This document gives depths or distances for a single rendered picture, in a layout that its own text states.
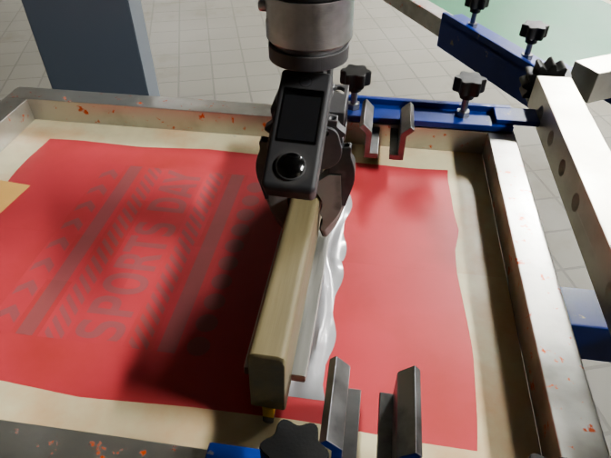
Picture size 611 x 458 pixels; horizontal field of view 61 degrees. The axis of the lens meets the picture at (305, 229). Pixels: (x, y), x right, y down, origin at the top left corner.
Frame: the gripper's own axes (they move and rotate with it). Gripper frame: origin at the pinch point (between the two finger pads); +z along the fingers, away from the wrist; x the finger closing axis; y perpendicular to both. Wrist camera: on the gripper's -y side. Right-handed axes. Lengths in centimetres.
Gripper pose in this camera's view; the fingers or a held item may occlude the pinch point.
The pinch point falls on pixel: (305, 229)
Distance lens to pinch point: 57.1
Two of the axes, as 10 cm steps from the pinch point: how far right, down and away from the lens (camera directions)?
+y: 1.4, -6.5, 7.5
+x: -9.9, -0.9, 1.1
